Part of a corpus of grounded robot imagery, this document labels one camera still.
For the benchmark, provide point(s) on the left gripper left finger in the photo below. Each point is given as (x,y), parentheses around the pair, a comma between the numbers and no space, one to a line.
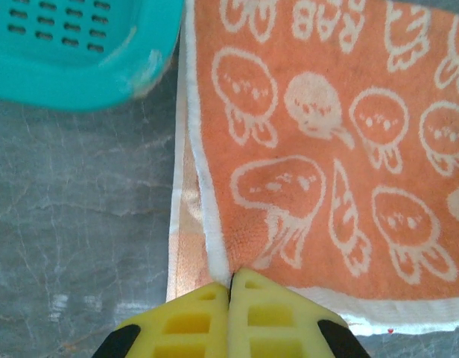
(185,328)

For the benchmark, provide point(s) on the teal plastic basket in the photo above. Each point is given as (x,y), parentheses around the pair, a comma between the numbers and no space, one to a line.
(65,74)

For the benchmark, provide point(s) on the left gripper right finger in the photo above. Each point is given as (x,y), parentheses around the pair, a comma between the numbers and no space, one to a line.
(274,328)

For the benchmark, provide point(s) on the salmon jellyfish print towel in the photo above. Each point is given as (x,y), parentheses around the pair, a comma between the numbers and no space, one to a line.
(307,186)

